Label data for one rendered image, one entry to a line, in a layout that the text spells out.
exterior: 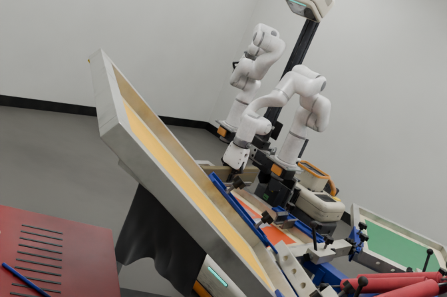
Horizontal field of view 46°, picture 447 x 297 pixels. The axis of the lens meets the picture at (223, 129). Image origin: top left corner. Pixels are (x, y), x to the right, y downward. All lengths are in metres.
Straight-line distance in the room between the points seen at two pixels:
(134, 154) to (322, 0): 1.96
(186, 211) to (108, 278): 0.44
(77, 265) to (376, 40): 5.33
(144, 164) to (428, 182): 5.17
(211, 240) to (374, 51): 5.44
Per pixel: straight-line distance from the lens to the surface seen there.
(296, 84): 2.35
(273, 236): 2.31
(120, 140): 0.84
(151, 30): 6.25
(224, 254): 0.97
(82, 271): 1.30
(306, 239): 2.39
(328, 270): 2.03
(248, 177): 2.41
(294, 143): 2.71
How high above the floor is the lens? 1.79
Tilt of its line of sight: 13 degrees down
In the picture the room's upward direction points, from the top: 23 degrees clockwise
